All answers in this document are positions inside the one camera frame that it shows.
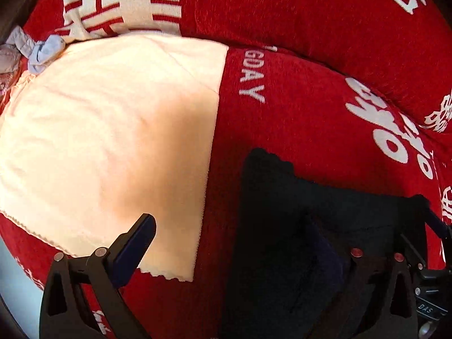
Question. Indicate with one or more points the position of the grey cloth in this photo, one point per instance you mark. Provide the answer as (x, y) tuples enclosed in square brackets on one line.
[(21, 42)]

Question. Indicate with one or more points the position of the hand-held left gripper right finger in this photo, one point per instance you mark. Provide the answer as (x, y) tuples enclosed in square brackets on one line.
[(328, 254)]

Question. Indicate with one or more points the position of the light blue cloth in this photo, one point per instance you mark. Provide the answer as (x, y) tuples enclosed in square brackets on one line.
[(44, 53)]

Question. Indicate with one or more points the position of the black pants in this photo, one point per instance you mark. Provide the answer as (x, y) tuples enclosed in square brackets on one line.
[(275, 219)]

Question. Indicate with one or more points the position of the red printed backrest cover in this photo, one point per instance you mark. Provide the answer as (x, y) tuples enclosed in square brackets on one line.
[(282, 3)]

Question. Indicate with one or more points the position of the red printed seat blanket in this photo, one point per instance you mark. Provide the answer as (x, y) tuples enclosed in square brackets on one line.
[(289, 120)]

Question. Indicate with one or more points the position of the pink cloth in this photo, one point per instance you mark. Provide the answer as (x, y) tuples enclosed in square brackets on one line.
[(9, 60)]

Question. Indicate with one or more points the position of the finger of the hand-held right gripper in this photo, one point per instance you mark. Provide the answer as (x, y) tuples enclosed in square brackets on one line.
[(439, 224), (414, 252)]

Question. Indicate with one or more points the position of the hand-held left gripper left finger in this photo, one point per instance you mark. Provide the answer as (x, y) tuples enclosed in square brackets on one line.
[(136, 250)]

